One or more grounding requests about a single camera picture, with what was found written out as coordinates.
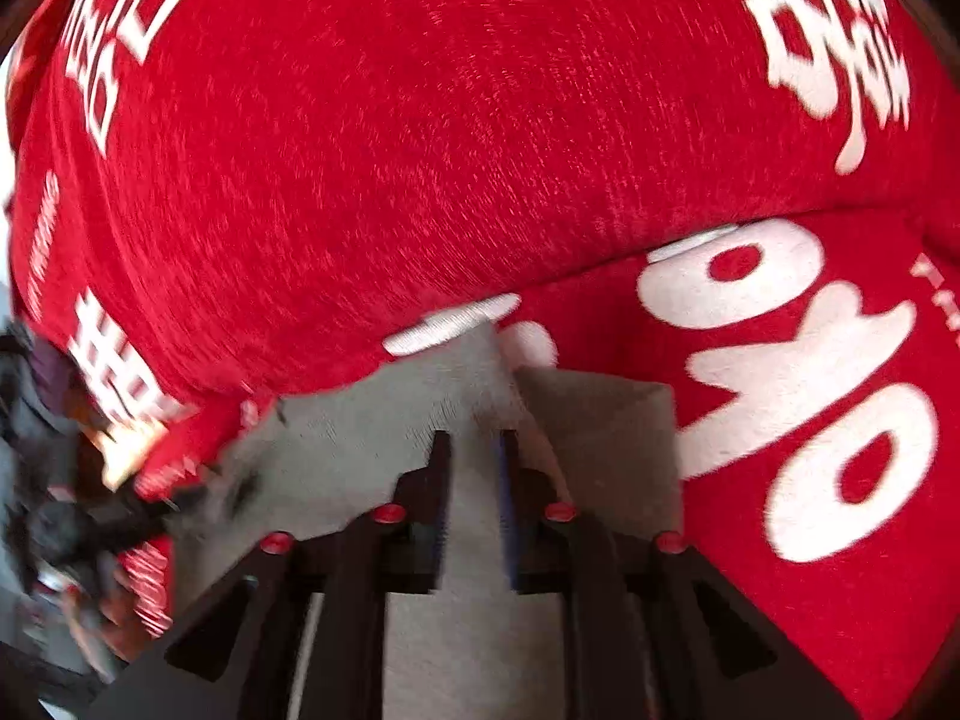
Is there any pile of dark clothes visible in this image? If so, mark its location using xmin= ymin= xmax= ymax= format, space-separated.
xmin=2 ymin=320 xmax=210 ymax=600

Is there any red printed bed blanket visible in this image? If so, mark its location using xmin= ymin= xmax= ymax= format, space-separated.
xmin=125 ymin=211 xmax=958 ymax=718

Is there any left hand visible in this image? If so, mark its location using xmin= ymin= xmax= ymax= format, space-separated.
xmin=60 ymin=578 xmax=153 ymax=684

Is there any cream folded cloth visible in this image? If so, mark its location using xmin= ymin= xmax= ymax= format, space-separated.
xmin=93 ymin=419 xmax=167 ymax=491

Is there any red printed pillow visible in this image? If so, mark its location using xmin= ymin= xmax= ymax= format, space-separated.
xmin=8 ymin=0 xmax=958 ymax=415

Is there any grey knit garment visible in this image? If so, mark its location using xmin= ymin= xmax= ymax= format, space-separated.
xmin=167 ymin=320 xmax=685 ymax=720

